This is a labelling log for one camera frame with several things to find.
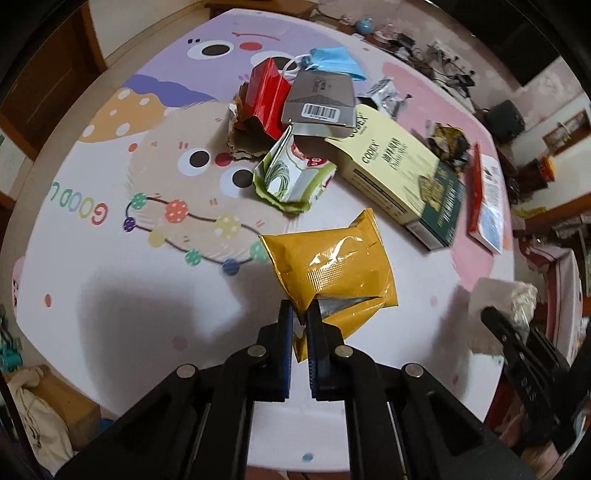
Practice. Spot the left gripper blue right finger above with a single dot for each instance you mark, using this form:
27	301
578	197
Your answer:
322	340

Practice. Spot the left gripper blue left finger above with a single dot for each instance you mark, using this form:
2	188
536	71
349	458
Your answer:
277	339

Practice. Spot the yellow foil snack bag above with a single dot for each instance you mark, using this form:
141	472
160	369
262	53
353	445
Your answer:
337	264

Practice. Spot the white paper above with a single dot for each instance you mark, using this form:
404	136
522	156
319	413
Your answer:
516	301

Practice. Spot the green white carton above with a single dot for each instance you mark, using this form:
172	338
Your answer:
290	180

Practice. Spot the black gold wrapper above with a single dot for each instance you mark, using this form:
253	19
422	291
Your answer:
450	145

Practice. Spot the grey barcode carton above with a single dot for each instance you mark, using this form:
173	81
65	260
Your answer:
320	104

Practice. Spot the red paper box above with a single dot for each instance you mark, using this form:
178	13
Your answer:
265	96

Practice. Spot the silver foil wrapper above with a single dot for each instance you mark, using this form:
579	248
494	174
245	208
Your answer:
386	98

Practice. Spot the blue face mask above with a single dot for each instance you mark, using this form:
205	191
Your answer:
328	60

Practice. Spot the yellow green chocolate box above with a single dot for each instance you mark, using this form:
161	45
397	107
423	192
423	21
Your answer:
394	169

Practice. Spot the red white flat box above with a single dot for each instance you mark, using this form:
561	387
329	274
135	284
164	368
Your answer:
487	215

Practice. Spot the black speaker box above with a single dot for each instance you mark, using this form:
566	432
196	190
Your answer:
504	122

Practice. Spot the blue teapot ornament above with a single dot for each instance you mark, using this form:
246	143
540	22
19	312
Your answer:
365	25

